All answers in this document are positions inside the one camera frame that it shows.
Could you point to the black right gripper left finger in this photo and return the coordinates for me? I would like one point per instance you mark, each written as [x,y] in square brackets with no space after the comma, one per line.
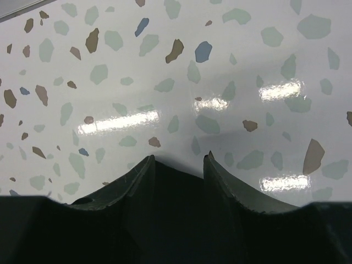
[137,184]

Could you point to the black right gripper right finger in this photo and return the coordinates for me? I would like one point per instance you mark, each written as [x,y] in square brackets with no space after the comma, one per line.
[248,196]

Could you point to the black t shirt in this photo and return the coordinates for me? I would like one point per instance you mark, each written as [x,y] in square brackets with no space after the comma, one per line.
[188,220]

